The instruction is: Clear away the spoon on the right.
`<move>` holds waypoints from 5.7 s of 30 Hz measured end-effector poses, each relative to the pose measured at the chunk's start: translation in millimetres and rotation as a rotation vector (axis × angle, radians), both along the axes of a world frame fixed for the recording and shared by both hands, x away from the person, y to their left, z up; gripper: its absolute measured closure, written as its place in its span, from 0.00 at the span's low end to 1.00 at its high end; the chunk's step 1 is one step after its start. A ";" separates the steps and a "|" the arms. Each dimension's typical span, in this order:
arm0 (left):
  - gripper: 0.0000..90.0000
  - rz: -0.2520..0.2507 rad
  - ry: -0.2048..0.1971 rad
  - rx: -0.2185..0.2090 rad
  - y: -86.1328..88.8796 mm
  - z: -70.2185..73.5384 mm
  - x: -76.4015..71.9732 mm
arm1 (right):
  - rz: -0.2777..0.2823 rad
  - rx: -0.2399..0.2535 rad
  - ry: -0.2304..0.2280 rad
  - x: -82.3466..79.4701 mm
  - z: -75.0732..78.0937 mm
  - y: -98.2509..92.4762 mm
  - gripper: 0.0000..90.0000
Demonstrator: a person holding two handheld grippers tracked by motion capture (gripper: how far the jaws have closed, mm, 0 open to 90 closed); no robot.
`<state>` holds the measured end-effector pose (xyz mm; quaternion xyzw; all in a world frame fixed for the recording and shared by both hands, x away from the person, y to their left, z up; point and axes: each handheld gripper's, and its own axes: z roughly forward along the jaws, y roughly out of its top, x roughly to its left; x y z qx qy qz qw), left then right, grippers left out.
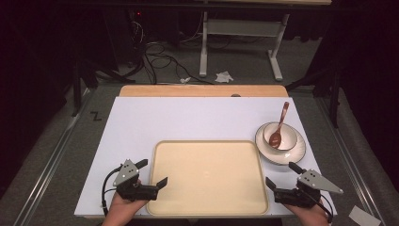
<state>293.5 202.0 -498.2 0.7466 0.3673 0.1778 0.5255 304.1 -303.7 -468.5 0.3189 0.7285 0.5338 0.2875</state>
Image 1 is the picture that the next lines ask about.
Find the person's right hand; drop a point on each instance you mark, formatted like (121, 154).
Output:
(310, 216)

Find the flat white paper sheet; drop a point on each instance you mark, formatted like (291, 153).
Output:
(363, 217)

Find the white bowl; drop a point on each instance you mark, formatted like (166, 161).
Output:
(288, 138)

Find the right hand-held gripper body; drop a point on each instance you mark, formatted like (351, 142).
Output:
(313, 182)

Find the person's left hand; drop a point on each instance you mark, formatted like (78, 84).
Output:
(120, 210)

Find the white table mat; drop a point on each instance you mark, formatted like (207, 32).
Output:
(188, 119)

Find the large crumpled white paper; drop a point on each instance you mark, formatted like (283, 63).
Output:
(224, 77)

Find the brown wooden spoon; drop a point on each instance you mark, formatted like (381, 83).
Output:
(276, 138)

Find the white ribbed plate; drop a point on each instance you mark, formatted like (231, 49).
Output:
(282, 157)

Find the white metal desk frame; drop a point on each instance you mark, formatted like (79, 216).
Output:
(241, 28)

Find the aluminium floor rail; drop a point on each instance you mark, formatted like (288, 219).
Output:
(47, 169)
(351, 157)

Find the black metal stand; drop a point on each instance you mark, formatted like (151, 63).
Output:
(76, 91)
(335, 100)

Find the beige plastic tray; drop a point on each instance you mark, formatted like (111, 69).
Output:
(207, 179)

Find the small crumpled white paper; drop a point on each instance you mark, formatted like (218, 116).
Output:
(185, 80)

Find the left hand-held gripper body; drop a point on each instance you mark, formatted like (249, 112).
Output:
(128, 175)

